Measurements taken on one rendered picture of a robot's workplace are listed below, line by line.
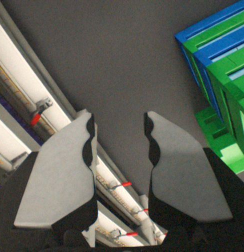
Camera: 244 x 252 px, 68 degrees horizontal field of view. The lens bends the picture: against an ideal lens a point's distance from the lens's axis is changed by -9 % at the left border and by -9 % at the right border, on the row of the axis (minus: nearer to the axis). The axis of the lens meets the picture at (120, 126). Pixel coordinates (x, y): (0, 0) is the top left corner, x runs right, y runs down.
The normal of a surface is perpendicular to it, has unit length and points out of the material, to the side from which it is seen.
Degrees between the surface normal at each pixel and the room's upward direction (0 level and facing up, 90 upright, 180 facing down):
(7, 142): 15
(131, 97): 0
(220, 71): 90
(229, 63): 90
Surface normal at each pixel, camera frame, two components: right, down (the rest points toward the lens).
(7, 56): 0.30, 0.54
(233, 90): -0.53, -0.62
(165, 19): 0.07, 0.65
